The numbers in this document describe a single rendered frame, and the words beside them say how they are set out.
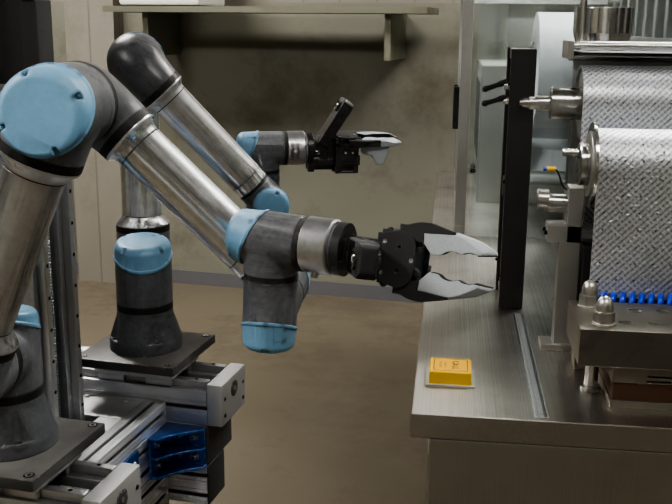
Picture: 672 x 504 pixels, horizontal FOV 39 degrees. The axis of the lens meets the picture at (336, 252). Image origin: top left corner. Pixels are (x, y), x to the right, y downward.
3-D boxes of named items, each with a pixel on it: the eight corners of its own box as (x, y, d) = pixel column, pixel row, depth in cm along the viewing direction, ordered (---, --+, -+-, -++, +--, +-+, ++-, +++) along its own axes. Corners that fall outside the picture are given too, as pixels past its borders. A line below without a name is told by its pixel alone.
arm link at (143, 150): (51, 97, 144) (280, 316, 149) (22, 102, 134) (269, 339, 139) (99, 41, 142) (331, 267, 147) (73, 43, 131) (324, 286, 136)
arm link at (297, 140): (284, 127, 211) (289, 136, 204) (304, 127, 212) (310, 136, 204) (284, 159, 214) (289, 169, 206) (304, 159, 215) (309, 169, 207)
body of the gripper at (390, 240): (440, 231, 124) (355, 220, 128) (422, 231, 116) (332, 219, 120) (432, 289, 125) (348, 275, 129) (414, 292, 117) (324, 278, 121)
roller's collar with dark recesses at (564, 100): (547, 118, 191) (549, 86, 190) (578, 118, 190) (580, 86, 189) (550, 121, 185) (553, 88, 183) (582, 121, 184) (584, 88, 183)
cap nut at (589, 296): (576, 302, 159) (578, 276, 158) (598, 303, 159) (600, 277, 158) (578, 308, 156) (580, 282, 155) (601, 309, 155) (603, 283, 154)
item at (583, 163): (573, 174, 170) (578, 135, 166) (585, 175, 170) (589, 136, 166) (578, 192, 163) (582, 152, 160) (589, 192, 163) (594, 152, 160)
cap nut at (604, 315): (590, 319, 150) (592, 292, 149) (613, 320, 150) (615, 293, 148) (593, 326, 146) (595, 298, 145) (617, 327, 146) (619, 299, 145)
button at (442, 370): (430, 370, 164) (430, 356, 163) (470, 372, 163) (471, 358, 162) (429, 384, 157) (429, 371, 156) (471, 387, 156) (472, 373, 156)
